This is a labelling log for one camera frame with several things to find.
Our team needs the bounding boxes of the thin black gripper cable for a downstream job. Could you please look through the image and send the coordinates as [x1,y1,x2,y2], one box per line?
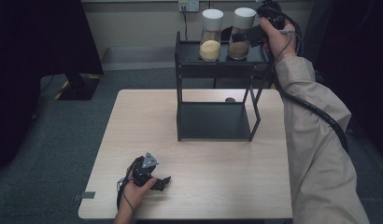
[116,158,139,217]

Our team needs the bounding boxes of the black metal two-tier rack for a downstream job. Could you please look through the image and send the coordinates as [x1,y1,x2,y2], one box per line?
[174,31,276,143]

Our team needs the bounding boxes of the glass jar of brown powder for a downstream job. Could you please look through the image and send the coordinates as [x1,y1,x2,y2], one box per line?
[227,7,258,61]

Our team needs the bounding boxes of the person's right hand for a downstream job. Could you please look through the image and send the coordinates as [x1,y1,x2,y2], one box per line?
[259,17,298,63]

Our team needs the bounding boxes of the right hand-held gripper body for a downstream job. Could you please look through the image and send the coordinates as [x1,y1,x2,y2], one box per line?
[255,0,288,49]

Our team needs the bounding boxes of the person's left hand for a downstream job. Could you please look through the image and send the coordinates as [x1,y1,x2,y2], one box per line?
[119,169,159,214]

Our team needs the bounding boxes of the black power cord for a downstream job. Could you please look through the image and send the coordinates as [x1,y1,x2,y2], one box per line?
[180,5,190,42]

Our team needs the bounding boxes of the glass jar of yellow powder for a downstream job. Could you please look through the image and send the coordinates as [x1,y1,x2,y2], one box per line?
[198,8,225,63]

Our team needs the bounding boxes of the white wall socket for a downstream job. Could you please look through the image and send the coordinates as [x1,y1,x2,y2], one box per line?
[177,0,200,13]

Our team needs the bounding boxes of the dark curtain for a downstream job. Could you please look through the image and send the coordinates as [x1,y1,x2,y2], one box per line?
[300,0,383,164]
[0,0,105,171]

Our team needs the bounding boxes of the black stand base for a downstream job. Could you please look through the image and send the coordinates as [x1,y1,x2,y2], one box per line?
[53,72,103,102]

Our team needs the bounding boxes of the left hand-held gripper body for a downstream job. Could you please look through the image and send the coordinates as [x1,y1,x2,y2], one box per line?
[130,151,160,189]

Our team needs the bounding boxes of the thick black gripper cable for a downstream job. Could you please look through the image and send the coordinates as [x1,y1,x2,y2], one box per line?
[263,6,350,154]

